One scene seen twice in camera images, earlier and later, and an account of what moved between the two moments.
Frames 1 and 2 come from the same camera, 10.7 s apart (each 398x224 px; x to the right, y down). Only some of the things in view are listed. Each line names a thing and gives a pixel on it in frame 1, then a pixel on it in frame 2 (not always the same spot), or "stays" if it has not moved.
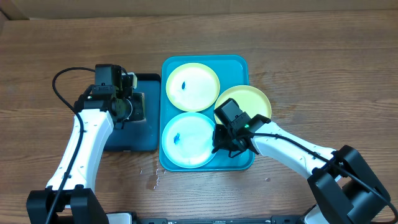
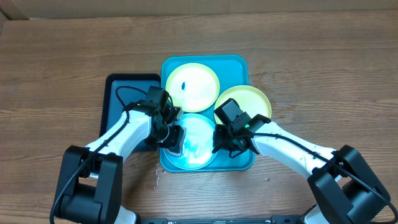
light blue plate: x=187 y=140 stays
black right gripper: x=224 y=143 stays
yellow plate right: x=250 y=99 stays
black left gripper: x=137 y=101 -> x=177 y=131
